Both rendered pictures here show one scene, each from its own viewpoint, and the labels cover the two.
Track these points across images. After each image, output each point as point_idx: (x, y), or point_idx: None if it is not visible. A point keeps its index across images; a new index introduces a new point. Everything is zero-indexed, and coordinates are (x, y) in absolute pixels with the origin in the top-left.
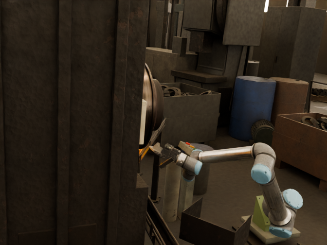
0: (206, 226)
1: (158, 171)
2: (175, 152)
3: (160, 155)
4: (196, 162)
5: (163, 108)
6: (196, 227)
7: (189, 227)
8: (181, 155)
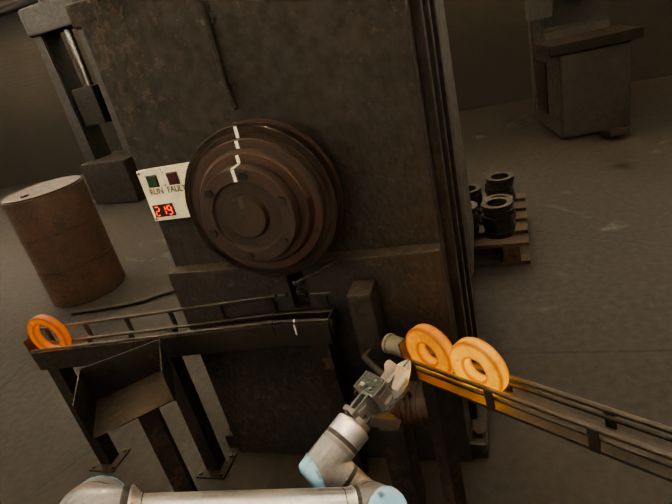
0: (124, 359)
1: None
2: (352, 403)
3: None
4: (308, 453)
5: (202, 218)
6: (140, 359)
7: (152, 359)
8: (338, 415)
